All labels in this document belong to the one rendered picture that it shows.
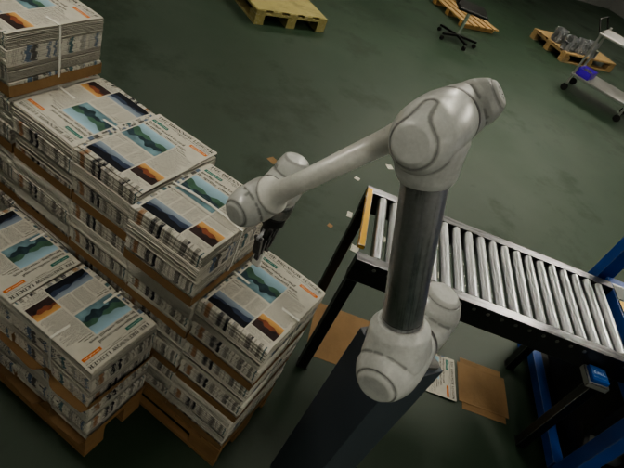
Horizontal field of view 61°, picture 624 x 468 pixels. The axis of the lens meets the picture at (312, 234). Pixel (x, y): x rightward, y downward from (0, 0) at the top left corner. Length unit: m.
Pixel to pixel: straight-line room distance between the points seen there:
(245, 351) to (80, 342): 0.54
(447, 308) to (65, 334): 1.21
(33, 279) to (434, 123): 1.51
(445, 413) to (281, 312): 1.42
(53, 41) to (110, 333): 0.99
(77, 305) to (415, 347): 1.19
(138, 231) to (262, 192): 0.49
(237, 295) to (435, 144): 1.01
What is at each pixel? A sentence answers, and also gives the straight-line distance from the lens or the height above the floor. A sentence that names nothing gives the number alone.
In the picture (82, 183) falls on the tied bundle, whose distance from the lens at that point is 1.90.
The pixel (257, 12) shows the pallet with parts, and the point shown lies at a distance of 5.96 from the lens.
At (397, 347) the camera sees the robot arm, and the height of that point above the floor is 1.27.
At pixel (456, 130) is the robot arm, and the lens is 1.02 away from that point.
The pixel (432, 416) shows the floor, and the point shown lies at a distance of 2.93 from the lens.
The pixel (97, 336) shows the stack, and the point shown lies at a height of 0.60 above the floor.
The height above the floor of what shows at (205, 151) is 1.07.
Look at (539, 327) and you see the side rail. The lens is 2.45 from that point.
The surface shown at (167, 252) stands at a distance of 1.64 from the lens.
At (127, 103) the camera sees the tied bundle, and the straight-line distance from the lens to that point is 2.10.
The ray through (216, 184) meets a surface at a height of 1.06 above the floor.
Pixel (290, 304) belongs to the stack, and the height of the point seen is 0.83.
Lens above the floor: 2.17
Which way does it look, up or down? 39 degrees down
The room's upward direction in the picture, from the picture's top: 25 degrees clockwise
